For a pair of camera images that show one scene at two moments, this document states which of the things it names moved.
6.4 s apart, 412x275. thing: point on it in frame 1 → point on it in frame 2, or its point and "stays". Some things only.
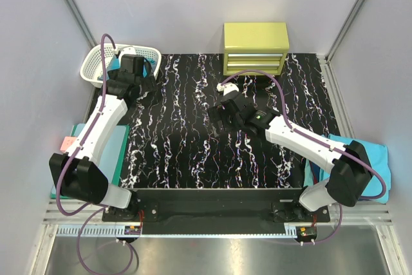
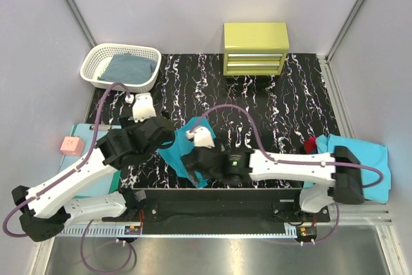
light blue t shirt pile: [378, 158] stays
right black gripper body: [218, 113] → [218, 147]
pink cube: [67, 142] stays
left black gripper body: [145, 71] → [163, 130]
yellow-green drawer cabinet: [255, 46] stays
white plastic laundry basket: [91, 66] stays
